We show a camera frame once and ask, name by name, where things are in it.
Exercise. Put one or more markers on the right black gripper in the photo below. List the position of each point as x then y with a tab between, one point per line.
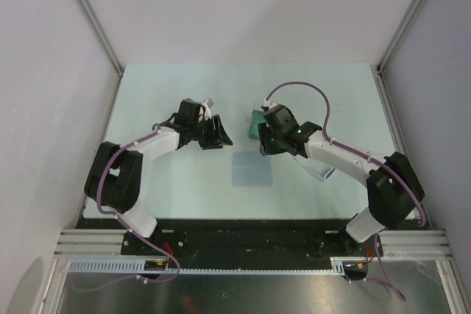
266	147

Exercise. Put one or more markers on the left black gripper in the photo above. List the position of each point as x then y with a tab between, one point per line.
218	138

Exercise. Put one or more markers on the grey glasses case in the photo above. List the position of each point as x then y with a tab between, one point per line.
257	121

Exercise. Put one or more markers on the light blue cleaning cloth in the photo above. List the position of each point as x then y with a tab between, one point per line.
251	169

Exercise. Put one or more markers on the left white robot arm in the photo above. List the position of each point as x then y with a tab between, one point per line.
115	180

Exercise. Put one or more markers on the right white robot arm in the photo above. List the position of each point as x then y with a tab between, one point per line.
393	188

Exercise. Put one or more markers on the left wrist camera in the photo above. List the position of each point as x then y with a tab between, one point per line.
205	113

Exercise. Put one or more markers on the white frame sunglasses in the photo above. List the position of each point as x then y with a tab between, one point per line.
317	169

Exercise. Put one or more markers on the right aluminium frame post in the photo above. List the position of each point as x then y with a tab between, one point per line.
401	31

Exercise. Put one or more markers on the aluminium frame post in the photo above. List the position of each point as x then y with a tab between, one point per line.
98	31
401	31

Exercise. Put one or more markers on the grey slotted cable duct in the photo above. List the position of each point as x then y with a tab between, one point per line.
142	266

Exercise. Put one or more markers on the left aluminium frame post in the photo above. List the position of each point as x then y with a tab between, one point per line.
98	31

